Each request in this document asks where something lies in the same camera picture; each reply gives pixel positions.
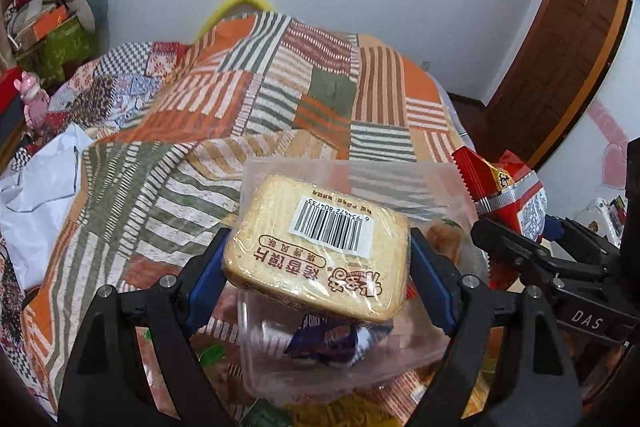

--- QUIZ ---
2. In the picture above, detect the clear plastic container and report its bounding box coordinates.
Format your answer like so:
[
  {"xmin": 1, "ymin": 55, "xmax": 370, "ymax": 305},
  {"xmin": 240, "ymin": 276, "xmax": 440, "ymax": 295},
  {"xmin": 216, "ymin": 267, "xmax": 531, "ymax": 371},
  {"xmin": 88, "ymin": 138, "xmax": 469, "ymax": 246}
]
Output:
[{"xmin": 234, "ymin": 157, "xmax": 483, "ymax": 409}]

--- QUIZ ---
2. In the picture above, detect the yellow snack packet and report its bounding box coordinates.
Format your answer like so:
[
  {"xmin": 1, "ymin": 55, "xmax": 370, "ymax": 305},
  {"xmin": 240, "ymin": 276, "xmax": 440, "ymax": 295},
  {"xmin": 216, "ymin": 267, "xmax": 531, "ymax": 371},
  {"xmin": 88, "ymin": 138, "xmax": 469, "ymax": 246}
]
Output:
[{"xmin": 292, "ymin": 384, "xmax": 428, "ymax": 427}]

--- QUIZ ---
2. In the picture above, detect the yellow curved tube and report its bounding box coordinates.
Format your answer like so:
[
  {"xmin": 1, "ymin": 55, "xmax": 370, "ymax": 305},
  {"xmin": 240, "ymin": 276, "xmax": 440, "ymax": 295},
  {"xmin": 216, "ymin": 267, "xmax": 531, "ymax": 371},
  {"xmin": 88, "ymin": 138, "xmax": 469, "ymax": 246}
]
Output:
[{"xmin": 199, "ymin": 0, "xmax": 277, "ymax": 44}]

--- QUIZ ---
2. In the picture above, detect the pink plush toy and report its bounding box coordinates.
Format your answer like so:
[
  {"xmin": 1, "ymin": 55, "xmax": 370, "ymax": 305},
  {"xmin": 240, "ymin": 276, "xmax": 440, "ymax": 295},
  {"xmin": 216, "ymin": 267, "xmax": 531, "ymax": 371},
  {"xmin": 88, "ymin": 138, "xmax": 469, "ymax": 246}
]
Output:
[{"xmin": 14, "ymin": 71, "xmax": 52, "ymax": 134}]

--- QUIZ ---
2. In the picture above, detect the white plastic bag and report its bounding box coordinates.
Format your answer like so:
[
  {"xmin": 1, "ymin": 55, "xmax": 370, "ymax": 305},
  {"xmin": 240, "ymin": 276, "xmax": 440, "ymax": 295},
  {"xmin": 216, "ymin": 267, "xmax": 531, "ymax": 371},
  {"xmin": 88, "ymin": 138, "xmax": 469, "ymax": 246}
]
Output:
[{"xmin": 0, "ymin": 123, "xmax": 97, "ymax": 294}]

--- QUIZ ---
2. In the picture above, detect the green cardboard box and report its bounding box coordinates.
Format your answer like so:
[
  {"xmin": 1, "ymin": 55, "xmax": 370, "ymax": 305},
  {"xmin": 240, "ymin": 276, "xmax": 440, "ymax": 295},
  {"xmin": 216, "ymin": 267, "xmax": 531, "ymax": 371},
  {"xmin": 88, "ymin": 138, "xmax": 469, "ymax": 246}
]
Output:
[{"xmin": 17, "ymin": 16, "xmax": 96, "ymax": 88}]

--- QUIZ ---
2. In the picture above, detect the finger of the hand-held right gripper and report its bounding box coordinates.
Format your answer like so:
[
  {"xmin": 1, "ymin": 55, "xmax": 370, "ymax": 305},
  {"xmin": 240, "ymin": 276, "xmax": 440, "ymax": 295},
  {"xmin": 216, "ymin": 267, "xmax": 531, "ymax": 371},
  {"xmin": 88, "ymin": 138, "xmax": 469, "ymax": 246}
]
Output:
[
  {"xmin": 470, "ymin": 217, "xmax": 617, "ymax": 304},
  {"xmin": 544, "ymin": 214, "xmax": 622, "ymax": 269}
]

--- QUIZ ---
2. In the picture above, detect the dark blue snack packet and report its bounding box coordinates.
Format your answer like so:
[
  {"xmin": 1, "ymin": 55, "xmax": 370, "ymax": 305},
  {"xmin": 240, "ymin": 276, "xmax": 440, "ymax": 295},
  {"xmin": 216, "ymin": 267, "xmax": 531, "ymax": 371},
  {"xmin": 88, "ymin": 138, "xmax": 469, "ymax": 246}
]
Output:
[{"xmin": 284, "ymin": 313, "xmax": 397, "ymax": 369}]

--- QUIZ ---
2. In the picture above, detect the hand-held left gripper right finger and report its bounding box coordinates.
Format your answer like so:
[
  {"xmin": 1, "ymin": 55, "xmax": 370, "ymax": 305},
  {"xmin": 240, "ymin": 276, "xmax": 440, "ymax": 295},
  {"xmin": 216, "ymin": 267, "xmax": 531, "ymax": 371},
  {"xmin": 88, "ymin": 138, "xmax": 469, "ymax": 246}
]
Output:
[{"xmin": 407, "ymin": 228, "xmax": 585, "ymax": 427}]

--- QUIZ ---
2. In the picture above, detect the red snack packet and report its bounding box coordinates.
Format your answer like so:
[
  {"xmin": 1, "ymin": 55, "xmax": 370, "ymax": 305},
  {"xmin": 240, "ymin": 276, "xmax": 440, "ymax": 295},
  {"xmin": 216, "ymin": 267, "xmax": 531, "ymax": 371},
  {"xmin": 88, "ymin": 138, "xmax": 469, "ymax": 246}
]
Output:
[{"xmin": 451, "ymin": 146, "xmax": 547, "ymax": 290}]

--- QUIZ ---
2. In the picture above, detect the orange cardboard box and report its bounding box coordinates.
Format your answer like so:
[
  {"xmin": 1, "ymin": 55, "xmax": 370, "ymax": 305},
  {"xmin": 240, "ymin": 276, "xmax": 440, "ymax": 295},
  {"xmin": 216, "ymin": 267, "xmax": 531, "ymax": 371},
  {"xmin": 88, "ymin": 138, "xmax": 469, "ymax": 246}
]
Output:
[{"xmin": 15, "ymin": 4, "xmax": 72, "ymax": 46}]

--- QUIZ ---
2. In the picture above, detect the brown wooden door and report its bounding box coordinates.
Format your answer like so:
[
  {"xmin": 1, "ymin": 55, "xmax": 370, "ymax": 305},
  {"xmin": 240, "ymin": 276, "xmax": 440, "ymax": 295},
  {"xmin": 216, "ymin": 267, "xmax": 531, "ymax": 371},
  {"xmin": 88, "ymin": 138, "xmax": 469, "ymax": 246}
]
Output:
[{"xmin": 482, "ymin": 0, "xmax": 633, "ymax": 172}]

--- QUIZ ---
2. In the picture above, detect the striped patchwork blanket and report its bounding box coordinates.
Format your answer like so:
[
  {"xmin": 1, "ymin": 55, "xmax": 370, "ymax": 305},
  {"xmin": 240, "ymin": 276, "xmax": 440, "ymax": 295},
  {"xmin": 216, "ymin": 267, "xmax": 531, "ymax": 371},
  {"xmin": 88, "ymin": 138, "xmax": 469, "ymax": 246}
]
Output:
[{"xmin": 0, "ymin": 11, "xmax": 467, "ymax": 427}]

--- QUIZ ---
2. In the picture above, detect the white snack packet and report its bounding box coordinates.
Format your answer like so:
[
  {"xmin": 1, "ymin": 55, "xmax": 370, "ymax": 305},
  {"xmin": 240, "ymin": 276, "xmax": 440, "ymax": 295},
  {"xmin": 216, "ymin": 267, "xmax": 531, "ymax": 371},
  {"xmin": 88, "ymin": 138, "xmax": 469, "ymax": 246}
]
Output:
[{"xmin": 574, "ymin": 197, "xmax": 627, "ymax": 254}]

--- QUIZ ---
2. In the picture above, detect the pink wall sticker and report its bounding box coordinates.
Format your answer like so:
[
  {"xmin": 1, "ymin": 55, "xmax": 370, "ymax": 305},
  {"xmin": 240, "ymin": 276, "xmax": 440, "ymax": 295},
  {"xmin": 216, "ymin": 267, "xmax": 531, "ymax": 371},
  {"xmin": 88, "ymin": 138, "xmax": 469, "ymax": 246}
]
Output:
[{"xmin": 587, "ymin": 101, "xmax": 632, "ymax": 188}]

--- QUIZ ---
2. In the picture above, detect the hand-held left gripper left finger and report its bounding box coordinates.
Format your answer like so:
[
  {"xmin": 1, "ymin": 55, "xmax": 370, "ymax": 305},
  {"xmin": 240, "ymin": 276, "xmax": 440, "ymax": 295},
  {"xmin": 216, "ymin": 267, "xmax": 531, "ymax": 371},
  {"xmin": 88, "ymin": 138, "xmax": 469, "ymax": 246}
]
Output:
[{"xmin": 57, "ymin": 226, "xmax": 237, "ymax": 427}]

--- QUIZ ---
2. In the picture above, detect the toasted bread slice packet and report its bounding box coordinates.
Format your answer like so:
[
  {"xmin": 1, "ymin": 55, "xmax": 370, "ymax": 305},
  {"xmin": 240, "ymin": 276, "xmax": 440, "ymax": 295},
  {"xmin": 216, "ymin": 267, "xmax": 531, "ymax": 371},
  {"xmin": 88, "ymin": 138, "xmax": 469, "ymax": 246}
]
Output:
[{"xmin": 222, "ymin": 174, "xmax": 412, "ymax": 325}]

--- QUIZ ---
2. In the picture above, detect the floral patchwork quilt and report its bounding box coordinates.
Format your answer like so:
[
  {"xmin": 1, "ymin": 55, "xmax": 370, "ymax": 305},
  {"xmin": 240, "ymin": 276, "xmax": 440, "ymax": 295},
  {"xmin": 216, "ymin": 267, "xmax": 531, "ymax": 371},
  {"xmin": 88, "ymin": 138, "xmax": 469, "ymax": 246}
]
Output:
[{"xmin": 47, "ymin": 39, "xmax": 187, "ymax": 134}]

